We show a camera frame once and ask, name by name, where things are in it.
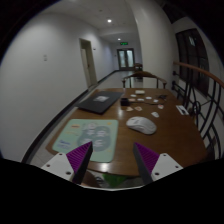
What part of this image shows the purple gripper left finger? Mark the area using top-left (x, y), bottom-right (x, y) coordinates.
top-left (42, 142), bottom-right (93, 184)

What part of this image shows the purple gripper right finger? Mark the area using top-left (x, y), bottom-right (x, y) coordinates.
top-left (133, 143), bottom-right (182, 185)

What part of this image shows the green mouse pad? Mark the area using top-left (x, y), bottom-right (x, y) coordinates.
top-left (52, 119), bottom-right (119, 163)

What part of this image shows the white computer mouse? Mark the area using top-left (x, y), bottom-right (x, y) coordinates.
top-left (126, 116), bottom-right (157, 135)

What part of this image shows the small white tag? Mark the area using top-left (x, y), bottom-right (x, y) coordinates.
top-left (151, 112), bottom-right (159, 118)

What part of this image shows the white card with black stripe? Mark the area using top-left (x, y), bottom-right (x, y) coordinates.
top-left (176, 105), bottom-right (189, 115)

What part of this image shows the black closed laptop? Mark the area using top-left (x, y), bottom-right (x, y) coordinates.
top-left (77, 91), bottom-right (123, 114)

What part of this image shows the small black box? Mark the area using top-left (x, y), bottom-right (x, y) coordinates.
top-left (120, 98), bottom-right (130, 106)

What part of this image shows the black keys bundle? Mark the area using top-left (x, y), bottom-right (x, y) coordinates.
top-left (158, 95), bottom-right (167, 100)

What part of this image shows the white packet near chair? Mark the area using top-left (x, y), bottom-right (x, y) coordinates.
top-left (135, 90), bottom-right (145, 95)

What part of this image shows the black metal stair railing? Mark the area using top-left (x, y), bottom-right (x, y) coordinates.
top-left (172, 61), bottom-right (224, 159)

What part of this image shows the wooden chair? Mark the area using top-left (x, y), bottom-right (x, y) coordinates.
top-left (122, 71), bottom-right (167, 89)

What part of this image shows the double glass door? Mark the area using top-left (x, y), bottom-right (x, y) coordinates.
top-left (117, 48), bottom-right (135, 71)

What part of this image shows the beige side door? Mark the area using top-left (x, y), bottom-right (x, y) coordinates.
top-left (79, 39), bottom-right (97, 87)

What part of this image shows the green exit sign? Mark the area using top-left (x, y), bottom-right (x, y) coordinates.
top-left (120, 42), bottom-right (128, 46)

